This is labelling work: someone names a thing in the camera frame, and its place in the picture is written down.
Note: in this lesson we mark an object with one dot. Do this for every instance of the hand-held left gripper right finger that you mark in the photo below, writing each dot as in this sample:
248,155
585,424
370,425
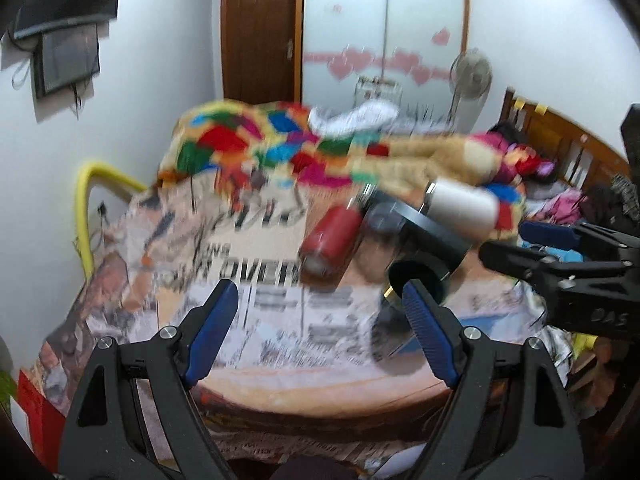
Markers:
429,332

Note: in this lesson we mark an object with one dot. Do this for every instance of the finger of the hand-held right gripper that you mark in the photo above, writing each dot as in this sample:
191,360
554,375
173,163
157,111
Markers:
545,234
525,262

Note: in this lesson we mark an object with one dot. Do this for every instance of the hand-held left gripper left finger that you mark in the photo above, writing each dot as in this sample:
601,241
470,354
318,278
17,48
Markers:
214,332

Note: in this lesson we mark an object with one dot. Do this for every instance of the black cup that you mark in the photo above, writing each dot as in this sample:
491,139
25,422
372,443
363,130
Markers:
425,272

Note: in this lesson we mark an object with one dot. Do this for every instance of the white cup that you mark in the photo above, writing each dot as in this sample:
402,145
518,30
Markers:
462,207

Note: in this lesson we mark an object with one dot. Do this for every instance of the dark grey cup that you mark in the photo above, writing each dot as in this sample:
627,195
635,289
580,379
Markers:
430,232

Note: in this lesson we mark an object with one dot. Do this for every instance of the red cup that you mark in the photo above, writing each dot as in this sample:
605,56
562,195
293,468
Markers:
332,237

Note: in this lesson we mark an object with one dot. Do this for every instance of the pile of clothes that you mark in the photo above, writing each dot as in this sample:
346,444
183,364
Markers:
562,205

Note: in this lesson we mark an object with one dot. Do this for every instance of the printed blanket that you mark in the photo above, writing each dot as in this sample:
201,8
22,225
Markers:
280,360

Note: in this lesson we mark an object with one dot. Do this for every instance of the wooden headboard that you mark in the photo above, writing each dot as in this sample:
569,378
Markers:
560,135

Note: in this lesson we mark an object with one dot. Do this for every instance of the white standing fan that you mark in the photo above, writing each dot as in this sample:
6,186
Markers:
470,75

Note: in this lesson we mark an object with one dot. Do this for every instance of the yellow tube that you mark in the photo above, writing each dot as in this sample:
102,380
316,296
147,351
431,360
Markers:
86,210

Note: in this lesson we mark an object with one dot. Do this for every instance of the red box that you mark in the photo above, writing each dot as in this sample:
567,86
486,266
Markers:
37,412

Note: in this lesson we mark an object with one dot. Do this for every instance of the colourful patchwork blanket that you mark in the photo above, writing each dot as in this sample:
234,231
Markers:
240,135

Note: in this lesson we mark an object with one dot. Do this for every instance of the white cloth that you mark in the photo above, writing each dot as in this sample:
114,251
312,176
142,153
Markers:
360,115

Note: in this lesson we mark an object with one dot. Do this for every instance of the wardrobe with pink hearts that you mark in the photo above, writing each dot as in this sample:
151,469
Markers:
385,20

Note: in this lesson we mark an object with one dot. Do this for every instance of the wooden door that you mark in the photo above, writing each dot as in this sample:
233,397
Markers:
260,30

